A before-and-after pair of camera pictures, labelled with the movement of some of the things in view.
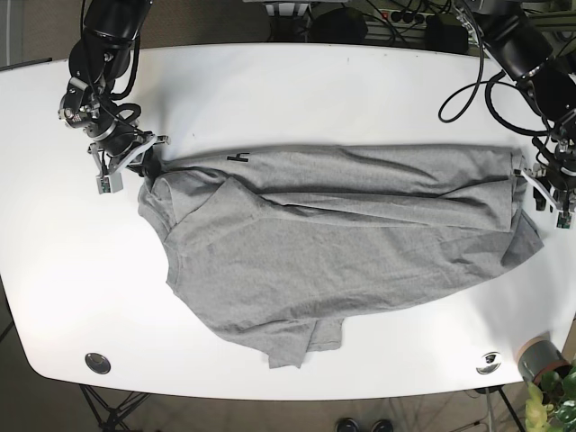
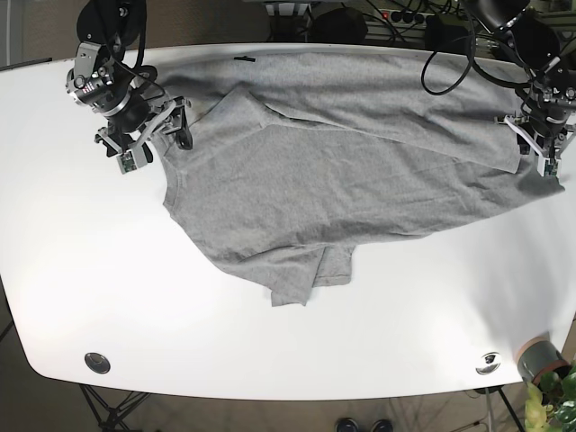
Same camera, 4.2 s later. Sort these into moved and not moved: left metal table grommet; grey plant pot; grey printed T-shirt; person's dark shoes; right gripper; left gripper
Moved: right gripper; left gripper; grey printed T-shirt
Not moved: grey plant pot; person's dark shoes; left metal table grommet
